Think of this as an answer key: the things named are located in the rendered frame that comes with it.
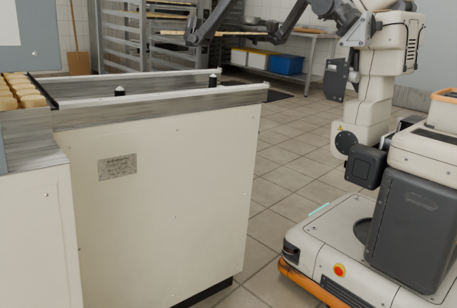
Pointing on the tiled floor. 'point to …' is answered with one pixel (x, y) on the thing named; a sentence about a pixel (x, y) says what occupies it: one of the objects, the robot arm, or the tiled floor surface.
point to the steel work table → (292, 35)
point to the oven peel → (79, 59)
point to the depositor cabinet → (38, 229)
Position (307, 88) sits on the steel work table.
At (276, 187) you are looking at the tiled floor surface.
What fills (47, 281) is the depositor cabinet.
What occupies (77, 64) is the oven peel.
